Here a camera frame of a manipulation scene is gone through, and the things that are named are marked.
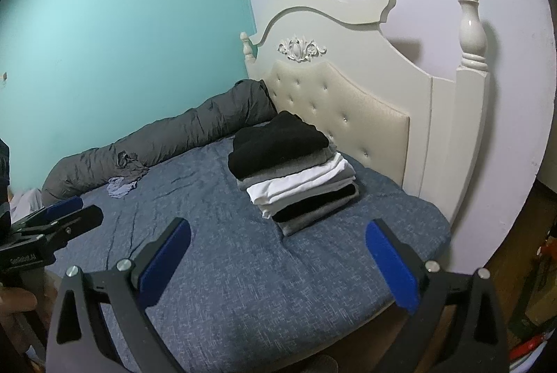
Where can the blue-grey woven bed cover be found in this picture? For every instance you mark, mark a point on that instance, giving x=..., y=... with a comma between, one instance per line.
x=245, y=297

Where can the cream carved bed headboard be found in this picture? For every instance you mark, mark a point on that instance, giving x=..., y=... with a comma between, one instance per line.
x=328, y=62

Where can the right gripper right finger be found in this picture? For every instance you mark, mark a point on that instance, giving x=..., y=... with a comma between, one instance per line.
x=400, y=265

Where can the dark grey rolled duvet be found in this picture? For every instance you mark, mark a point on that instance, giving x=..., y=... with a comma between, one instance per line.
x=246, y=104

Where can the black folded garment lower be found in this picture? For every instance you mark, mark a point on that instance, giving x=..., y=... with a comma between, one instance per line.
x=311, y=204

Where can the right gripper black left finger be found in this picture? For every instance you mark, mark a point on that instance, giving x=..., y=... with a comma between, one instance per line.
x=157, y=262

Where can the red and orange floor clutter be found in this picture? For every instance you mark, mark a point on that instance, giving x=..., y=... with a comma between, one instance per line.
x=534, y=317

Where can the grey folded garment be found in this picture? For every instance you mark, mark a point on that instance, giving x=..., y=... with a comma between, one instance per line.
x=290, y=167
x=301, y=222

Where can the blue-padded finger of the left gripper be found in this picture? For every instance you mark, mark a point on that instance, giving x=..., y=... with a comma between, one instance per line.
x=65, y=207
x=74, y=224

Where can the grey folded garment bottom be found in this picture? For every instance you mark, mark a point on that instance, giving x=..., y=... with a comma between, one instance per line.
x=301, y=222

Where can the black sweater with patch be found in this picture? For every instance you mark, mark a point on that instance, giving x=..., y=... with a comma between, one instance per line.
x=285, y=138

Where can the left hand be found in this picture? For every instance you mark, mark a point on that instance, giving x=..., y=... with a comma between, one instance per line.
x=13, y=302

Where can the white folded garment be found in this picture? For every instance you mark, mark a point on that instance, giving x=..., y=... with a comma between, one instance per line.
x=272, y=196

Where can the light grey pillow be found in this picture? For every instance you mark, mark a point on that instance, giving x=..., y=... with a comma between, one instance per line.
x=22, y=204

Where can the small light blue cloth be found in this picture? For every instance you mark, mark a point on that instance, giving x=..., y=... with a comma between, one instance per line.
x=119, y=187

